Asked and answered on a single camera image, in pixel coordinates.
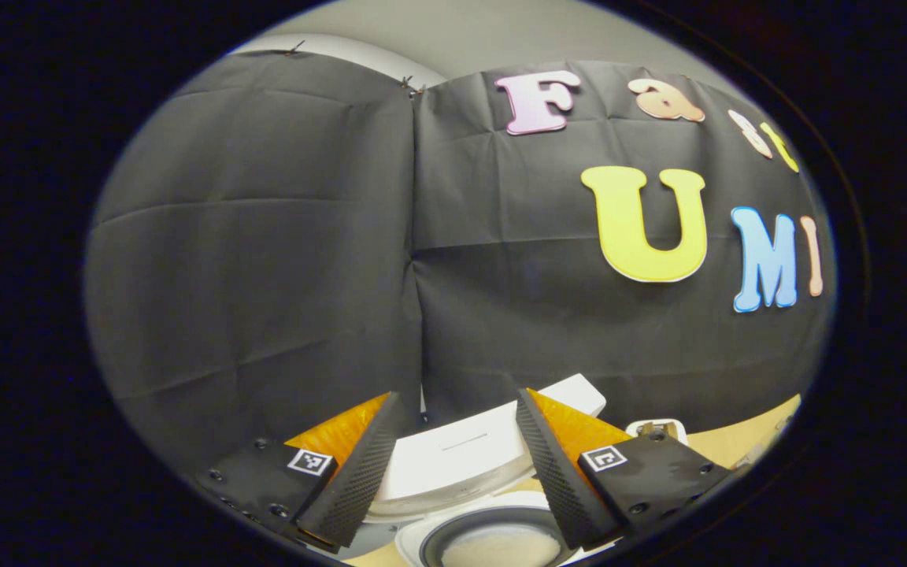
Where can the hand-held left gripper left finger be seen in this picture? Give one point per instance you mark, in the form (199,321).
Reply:
(359,480)

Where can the white rice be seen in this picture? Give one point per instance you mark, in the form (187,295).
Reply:
(501,549)

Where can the black backdrop cloth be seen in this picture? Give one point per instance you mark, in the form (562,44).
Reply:
(264,260)

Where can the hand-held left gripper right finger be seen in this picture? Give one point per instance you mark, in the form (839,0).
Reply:
(560,480)

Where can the white toaster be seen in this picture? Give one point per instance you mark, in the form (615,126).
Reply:
(675,428)

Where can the white rice cooker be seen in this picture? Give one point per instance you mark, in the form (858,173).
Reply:
(453,465)

